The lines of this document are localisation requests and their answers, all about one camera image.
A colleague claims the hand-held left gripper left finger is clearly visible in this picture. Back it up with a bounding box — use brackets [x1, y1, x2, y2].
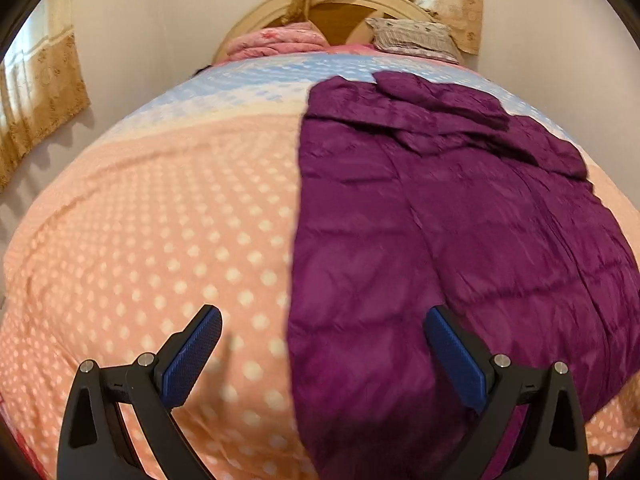
[56, 304, 223, 480]

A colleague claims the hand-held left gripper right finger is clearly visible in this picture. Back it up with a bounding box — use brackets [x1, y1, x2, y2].
[423, 306, 590, 480]

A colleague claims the purple hooded puffer jacket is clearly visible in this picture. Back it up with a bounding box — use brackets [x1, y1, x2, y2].
[287, 71, 640, 480]

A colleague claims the polka dot bed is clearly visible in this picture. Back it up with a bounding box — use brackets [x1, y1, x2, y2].
[0, 44, 640, 480]

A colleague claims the pink folded blanket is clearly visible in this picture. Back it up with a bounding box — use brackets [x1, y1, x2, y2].
[224, 24, 327, 63]

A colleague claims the striped patterned pillow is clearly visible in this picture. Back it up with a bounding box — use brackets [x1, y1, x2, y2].
[366, 17, 462, 64]

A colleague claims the beige wooden headboard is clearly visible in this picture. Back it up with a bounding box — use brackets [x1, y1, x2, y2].
[214, 0, 453, 65]

